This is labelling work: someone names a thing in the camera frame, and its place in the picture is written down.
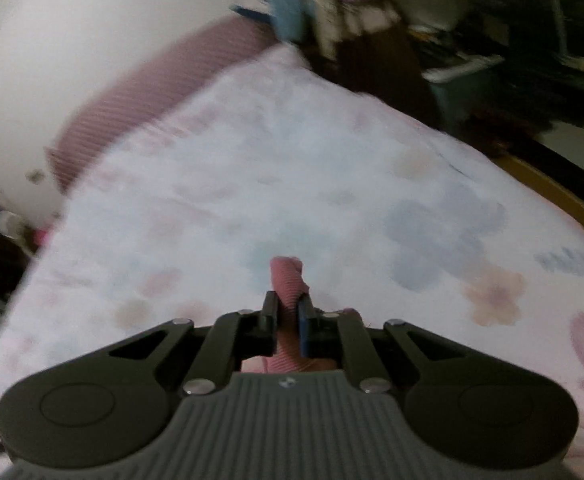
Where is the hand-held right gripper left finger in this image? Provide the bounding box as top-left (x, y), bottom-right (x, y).
top-left (106, 291), bottom-right (279, 396)

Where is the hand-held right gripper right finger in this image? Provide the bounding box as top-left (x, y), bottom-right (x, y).
top-left (298, 294), bottom-right (467, 395)

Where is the pink ribbed garment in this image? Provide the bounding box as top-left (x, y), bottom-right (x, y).
top-left (242, 256), bottom-right (368, 375)

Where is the floral bed sheet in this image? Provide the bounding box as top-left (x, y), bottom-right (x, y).
top-left (0, 42), bottom-right (584, 480)

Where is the pink striped pillow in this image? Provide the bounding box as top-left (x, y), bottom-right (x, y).
top-left (46, 14), bottom-right (283, 193)

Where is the dark brown garment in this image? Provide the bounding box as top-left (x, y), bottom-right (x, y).
top-left (329, 22), bottom-right (445, 128)

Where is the white round container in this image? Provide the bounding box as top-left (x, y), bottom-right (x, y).
top-left (0, 210), bottom-right (27, 240)

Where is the teal storage box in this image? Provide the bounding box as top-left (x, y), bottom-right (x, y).
top-left (422, 55), bottom-right (507, 133)

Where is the blue cloth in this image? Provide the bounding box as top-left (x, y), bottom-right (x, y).
top-left (264, 0), bottom-right (315, 45)

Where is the wooden bed frame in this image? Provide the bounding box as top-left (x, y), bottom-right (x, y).
top-left (492, 152), bottom-right (584, 261)

